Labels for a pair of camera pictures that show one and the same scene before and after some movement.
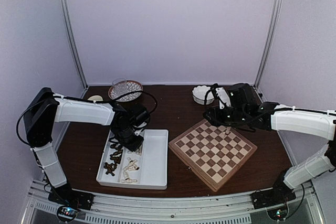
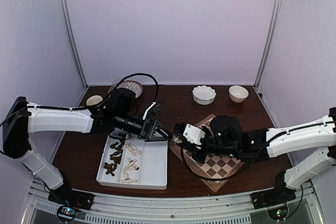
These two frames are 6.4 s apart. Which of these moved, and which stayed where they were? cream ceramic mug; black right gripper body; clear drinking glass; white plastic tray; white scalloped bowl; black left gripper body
Moved: black right gripper body; black left gripper body
Stayed: white scalloped bowl; clear drinking glass; white plastic tray; cream ceramic mug
